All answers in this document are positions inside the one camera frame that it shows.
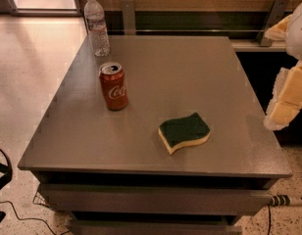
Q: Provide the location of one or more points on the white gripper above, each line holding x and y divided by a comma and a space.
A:
298, 33

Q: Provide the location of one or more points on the green and yellow sponge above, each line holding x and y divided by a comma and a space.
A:
177, 133

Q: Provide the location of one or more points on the clear plastic water bottle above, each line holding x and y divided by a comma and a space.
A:
96, 27

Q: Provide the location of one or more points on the white power strip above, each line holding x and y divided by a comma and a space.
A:
286, 200

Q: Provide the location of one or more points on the red cola can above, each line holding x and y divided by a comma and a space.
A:
112, 80

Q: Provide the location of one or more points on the grey drawer cabinet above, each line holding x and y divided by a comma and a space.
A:
81, 142

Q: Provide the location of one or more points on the upper grey drawer front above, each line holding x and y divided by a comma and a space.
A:
161, 200

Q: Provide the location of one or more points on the grey drawer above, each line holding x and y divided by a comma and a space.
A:
96, 227
161, 200

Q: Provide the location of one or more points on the lower grey drawer front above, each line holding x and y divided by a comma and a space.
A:
96, 227

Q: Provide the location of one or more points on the right metal bracket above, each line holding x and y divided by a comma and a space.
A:
274, 15

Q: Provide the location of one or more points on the metal bracket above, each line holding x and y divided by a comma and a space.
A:
274, 15
128, 11

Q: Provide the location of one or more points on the left metal bracket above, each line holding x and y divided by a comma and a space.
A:
128, 11

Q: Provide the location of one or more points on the metal door frame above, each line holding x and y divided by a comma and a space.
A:
44, 8

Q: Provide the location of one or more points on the black chair frame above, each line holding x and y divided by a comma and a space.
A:
6, 171

